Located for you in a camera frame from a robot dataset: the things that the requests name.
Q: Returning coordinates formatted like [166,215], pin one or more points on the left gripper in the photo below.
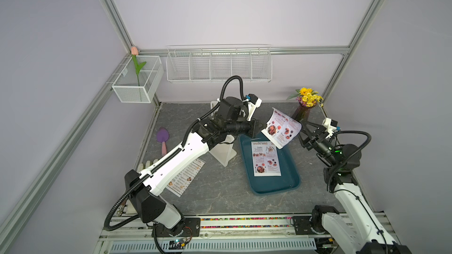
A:
[253,129]

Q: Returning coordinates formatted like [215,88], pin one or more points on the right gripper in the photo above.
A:
[309,144]

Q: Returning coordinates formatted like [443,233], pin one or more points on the special menu sheet top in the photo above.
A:
[281,129]

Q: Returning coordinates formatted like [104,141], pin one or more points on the special menu sheet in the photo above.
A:
[265,159]
[281,129]

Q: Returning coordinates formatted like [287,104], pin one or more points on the dim sum menu sheet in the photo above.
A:
[179,184]

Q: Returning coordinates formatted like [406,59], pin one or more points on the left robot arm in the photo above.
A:
[144,188]

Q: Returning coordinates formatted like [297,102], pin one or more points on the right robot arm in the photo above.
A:
[366,235]

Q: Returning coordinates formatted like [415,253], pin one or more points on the special menu sheet lower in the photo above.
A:
[265,159]

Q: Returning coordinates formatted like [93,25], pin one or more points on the dark glass vase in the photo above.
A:
[301,114]

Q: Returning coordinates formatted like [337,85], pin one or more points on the yellow flower bouquet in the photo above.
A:
[307,97]

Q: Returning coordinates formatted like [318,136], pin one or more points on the teal plastic tray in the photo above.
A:
[268,185]

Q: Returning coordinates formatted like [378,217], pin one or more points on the pink artificial tulip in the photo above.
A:
[138,66]

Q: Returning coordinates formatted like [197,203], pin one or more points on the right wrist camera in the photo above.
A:
[330,125]

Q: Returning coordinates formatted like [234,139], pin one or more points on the white wire wall shelf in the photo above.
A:
[216,63]

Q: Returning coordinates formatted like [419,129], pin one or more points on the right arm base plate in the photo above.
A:
[303,225]

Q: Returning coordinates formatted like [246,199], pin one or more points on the white vented cable duct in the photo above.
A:
[198,246]

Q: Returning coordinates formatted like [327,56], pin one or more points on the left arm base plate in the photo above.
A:
[187,227]

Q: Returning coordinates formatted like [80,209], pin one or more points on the white mesh wall basket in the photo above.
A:
[125,85]

